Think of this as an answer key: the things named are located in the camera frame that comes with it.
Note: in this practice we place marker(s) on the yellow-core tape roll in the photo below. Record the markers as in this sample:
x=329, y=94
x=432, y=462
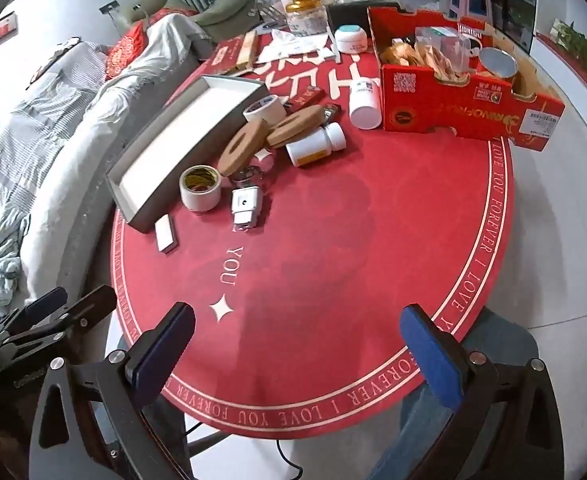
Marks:
x=200, y=188

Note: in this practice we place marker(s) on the white pill bottle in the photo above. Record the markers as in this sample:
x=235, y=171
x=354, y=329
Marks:
x=364, y=104

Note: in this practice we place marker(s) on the narrow red lighter box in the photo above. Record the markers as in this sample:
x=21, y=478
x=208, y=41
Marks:
x=332, y=112

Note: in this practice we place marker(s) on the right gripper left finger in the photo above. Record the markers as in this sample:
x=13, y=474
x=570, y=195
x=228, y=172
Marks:
x=154, y=355

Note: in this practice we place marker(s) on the steel hose clamp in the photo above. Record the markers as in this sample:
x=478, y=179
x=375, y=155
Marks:
x=249, y=176

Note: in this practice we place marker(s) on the red cardboard box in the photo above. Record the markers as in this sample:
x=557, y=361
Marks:
x=477, y=104

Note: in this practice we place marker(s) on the white bottle yellow label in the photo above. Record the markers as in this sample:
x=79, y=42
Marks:
x=318, y=144

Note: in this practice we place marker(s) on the grey covered sofa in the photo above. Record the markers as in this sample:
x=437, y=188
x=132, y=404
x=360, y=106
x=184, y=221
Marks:
x=58, y=142

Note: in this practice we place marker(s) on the wall picture frame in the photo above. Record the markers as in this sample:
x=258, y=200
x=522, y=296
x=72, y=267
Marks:
x=8, y=25

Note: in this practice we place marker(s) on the flat red gift box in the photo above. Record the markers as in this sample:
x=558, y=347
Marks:
x=234, y=55

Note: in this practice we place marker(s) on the small white box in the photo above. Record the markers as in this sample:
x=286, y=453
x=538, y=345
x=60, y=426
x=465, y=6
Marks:
x=165, y=234

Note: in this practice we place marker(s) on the pink plastic stool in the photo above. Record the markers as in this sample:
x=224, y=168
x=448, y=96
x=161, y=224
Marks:
x=479, y=9

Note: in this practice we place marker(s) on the white cream jar teal lid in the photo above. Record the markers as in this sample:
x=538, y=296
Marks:
x=351, y=39

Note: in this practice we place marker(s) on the red cigarette box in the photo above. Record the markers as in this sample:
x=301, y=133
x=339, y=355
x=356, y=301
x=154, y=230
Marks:
x=307, y=97

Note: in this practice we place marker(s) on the white power plug adapter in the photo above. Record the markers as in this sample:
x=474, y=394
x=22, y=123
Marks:
x=246, y=207

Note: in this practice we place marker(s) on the red embroidered cushion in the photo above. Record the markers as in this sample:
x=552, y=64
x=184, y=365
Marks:
x=126, y=50

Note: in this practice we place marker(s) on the white crumpled paper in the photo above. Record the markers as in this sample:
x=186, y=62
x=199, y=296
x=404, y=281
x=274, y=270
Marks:
x=286, y=44

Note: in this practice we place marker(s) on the metal tin can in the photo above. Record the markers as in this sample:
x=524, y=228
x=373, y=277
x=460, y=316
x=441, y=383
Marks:
x=498, y=63

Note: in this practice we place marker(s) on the green armchair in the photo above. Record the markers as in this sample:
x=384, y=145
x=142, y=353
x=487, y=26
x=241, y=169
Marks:
x=222, y=20

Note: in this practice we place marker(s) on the white tape roll blue print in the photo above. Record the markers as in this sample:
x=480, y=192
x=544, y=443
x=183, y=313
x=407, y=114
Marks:
x=269, y=108

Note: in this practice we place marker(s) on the red round table mat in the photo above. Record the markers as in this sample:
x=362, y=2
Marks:
x=297, y=329

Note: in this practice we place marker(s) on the black box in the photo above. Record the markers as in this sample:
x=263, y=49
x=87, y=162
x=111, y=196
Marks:
x=355, y=13

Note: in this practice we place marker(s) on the grey rectangular tray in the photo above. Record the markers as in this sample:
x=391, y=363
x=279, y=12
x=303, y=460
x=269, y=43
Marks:
x=192, y=129

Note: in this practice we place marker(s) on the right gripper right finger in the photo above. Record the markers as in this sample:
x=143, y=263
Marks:
x=440, y=358

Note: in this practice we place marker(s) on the gold lid glass jar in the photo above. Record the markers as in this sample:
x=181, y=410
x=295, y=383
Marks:
x=306, y=17

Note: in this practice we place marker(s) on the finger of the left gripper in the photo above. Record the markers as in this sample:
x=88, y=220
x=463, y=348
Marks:
x=69, y=320
x=26, y=317

